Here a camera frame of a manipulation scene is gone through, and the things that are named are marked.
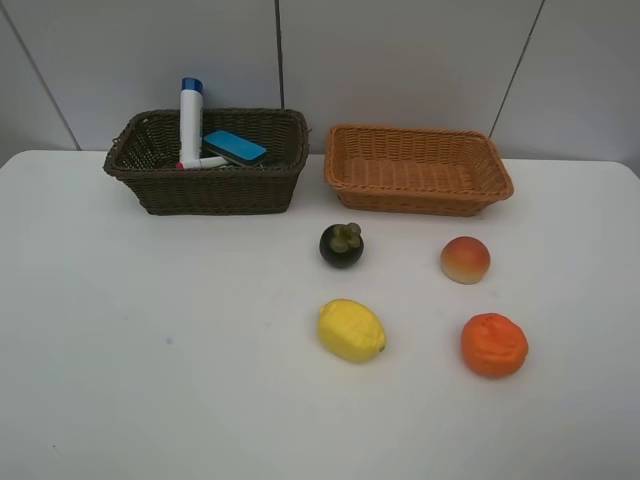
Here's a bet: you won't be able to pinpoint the white marker pink caps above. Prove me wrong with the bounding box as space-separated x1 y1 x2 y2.
176 156 228 170

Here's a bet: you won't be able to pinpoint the black felt whiteboard eraser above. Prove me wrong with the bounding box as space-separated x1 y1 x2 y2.
203 130 267 167

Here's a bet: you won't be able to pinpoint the white bottle blue cap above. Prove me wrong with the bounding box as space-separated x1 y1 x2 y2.
180 77 203 162

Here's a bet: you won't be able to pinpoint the orange tangerine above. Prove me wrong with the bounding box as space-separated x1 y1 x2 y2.
460 313 529 379

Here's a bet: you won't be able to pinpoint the dark purple mangosteen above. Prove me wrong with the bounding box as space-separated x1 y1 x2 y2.
319 222 364 269

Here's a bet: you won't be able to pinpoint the yellow lemon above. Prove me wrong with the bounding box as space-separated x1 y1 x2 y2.
316 299 387 364

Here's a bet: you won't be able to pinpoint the orange wicker basket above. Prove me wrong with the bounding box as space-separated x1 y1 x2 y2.
324 125 514 217

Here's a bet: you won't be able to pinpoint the red yellow peach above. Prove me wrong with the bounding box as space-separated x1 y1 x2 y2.
440 236 491 285

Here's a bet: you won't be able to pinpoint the dark brown wicker basket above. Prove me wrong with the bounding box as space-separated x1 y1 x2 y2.
104 108 309 215

